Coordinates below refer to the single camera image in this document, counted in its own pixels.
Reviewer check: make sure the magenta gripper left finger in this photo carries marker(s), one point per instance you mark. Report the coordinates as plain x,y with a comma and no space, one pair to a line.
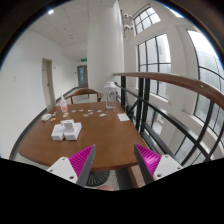
76,168

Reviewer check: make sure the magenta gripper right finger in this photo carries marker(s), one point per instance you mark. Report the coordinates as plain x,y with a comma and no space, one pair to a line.
154,166

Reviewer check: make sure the black table base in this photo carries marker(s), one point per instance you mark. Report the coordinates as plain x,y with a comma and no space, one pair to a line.
97,178

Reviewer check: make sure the white power strip block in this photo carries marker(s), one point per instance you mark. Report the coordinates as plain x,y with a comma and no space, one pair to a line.
59,132

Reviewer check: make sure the brown wooden table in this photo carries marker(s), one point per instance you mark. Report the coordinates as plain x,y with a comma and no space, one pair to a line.
114,139

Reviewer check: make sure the white paper sheet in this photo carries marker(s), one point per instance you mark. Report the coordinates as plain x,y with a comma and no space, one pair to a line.
123,117

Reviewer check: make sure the wooden handrail black railing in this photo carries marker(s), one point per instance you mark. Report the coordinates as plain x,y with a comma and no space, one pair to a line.
180,116

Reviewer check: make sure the hand sanitizer bottle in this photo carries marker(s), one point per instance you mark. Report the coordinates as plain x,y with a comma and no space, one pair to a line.
63,105

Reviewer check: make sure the clear plastic water jug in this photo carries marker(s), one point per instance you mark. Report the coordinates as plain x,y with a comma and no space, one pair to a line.
111,94

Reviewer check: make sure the grey door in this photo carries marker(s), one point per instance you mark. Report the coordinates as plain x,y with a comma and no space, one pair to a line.
82,76

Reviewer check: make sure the green exit sign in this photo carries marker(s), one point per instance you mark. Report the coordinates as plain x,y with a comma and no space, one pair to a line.
83,60

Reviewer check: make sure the hanging globe chandelier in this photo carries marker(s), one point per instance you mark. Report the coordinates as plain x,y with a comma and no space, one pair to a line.
126,22

